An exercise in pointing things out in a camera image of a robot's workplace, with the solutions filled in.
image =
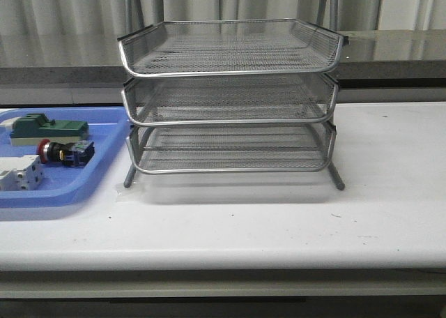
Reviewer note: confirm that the silver mesh tray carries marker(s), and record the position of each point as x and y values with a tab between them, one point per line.
286	98
203	149
230	47

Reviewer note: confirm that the red emergency stop push button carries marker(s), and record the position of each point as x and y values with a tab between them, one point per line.
74	154

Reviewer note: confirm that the blue plastic tray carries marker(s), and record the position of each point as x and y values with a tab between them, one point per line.
61	185

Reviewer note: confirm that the grey stone counter ledge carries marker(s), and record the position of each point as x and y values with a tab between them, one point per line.
371	59

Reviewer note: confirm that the silver metal rack frame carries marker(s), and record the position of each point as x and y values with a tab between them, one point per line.
134	18

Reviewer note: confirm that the green and beige switch block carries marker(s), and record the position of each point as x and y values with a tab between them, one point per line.
31	129

